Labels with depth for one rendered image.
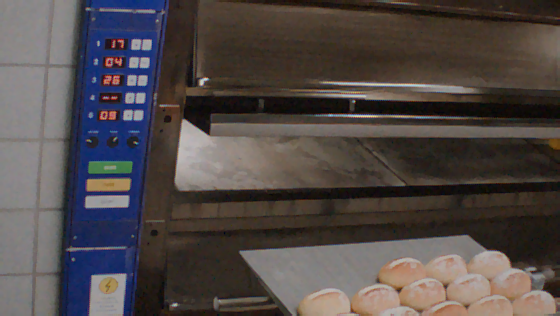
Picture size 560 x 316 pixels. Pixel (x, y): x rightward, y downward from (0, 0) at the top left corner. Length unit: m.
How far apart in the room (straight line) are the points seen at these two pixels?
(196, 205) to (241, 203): 0.10
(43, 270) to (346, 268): 0.63
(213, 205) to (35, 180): 0.39
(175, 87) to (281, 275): 0.43
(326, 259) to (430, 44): 0.55
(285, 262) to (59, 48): 0.60
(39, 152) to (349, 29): 0.69
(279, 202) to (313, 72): 0.31
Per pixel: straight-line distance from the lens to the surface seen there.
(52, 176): 1.84
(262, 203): 2.00
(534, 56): 2.23
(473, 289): 1.76
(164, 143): 1.87
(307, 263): 1.79
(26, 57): 1.74
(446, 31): 2.07
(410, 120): 1.90
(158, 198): 1.92
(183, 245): 2.01
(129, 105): 1.78
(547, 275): 2.01
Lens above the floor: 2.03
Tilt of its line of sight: 22 degrees down
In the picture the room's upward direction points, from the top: 10 degrees clockwise
